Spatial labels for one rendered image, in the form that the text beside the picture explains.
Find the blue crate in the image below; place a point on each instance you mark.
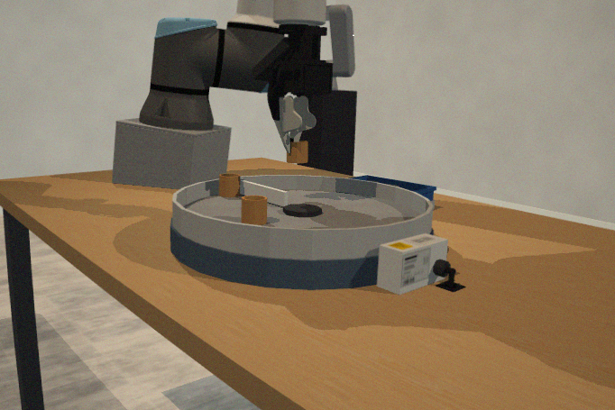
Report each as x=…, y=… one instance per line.
x=424, y=190

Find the bronze bushing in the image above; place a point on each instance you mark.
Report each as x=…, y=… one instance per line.
x=298, y=152
x=229, y=185
x=254, y=210

